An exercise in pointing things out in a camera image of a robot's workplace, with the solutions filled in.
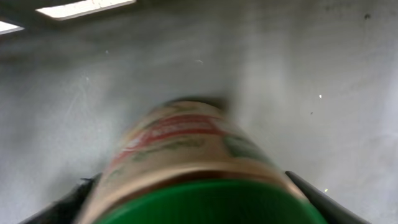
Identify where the grey plastic mesh basket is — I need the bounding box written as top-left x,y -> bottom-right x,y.
1,1 -> 397,223

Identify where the green-lid spice jar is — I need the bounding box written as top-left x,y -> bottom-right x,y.
77,100 -> 325,223

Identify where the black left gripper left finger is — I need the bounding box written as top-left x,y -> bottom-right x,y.
19,173 -> 101,224

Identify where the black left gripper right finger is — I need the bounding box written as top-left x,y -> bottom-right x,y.
285,171 -> 370,224

